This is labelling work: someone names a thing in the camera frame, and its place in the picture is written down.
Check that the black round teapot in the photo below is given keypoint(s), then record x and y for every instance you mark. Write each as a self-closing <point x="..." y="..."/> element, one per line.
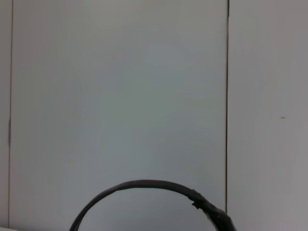
<point x="144" y="183"/>

